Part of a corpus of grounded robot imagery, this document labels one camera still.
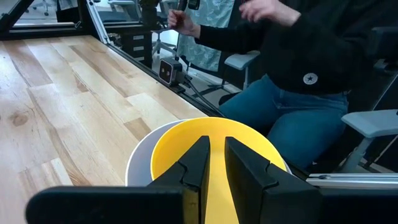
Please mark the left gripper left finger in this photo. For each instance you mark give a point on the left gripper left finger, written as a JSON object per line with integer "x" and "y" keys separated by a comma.
{"x": 109, "y": 205}

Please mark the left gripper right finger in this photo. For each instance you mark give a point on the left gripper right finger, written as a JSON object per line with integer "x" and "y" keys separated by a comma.
{"x": 280, "y": 205}

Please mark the yellow plastic bowl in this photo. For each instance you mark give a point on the yellow plastic bowl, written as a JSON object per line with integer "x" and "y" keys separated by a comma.
{"x": 183, "y": 140}

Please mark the large white bowl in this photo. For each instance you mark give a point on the large white bowl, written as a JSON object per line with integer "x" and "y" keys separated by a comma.
{"x": 140, "y": 161}

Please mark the gray office chair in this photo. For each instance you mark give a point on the gray office chair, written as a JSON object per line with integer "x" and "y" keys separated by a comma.
{"x": 370, "y": 123}

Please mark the person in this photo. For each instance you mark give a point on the person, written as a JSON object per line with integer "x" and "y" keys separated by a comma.
{"x": 311, "y": 49}

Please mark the dark drawer cabinet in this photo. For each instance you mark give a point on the dark drawer cabinet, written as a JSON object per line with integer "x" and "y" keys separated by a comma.
{"x": 136, "y": 46}

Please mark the person's hand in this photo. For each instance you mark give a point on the person's hand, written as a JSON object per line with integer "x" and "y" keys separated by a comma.
{"x": 267, "y": 12}
{"x": 182, "y": 23}

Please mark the light patterned fabric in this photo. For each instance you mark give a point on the light patterned fabric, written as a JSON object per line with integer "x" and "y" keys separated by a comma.
{"x": 214, "y": 15}

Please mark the silver aluminium extrusion rail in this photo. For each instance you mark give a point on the silver aluminium extrusion rail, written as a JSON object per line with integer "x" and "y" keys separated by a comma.
{"x": 351, "y": 180}

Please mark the small square depth camera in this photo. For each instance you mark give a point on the small square depth camera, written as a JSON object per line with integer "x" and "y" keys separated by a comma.
{"x": 168, "y": 72}

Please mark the silver aluminium extrusion post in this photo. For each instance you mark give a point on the silver aluminium extrusion post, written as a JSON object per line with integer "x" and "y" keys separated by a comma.
{"x": 97, "y": 21}

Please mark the black table edge frame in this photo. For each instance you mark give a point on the black table edge frame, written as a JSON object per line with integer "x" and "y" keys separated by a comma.
{"x": 37, "y": 32}

